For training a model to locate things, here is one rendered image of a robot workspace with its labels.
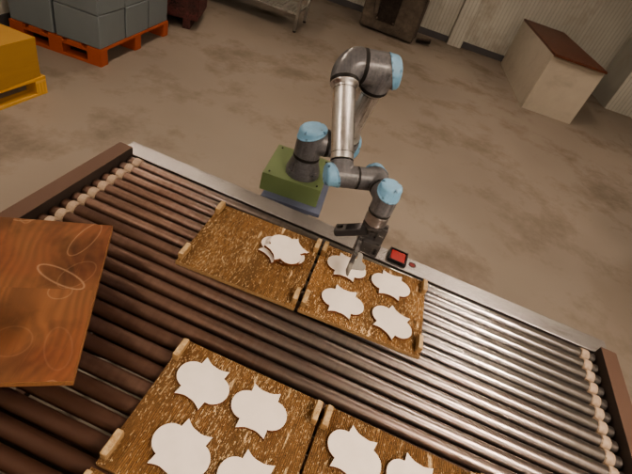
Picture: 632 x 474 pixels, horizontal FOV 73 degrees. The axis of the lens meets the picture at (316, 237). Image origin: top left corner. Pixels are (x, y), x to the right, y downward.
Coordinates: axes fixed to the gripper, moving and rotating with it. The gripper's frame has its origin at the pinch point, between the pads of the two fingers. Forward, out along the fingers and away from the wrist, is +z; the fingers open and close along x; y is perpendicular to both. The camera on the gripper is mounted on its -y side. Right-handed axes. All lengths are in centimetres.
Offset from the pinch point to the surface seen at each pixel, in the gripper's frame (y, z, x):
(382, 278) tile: 13.6, 2.2, 0.6
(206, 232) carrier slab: -50, 4, -9
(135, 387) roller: -41, 6, -67
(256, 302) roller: -23.7, 5.9, -28.0
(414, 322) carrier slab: 27.4, 3.1, -12.8
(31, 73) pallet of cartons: -275, 82, 163
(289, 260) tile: -19.6, 0.4, -10.2
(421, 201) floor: 58, 97, 227
